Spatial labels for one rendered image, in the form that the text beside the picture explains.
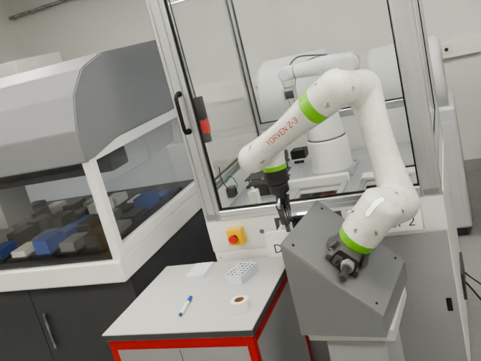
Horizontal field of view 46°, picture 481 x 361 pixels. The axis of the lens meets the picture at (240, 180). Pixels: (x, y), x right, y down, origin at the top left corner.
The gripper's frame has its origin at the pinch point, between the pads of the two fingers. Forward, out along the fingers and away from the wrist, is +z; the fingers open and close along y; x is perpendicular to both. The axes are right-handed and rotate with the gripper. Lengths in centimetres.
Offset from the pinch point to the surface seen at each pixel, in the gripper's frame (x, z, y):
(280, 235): -4.4, 2.1, -1.3
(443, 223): 57, 11, -17
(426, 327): 43, 57, -17
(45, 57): -322, -97, -309
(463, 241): 59, 93, -182
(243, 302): -12.8, 13.4, 31.2
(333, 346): 20, 26, 41
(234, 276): -24.6, 14.1, 8.3
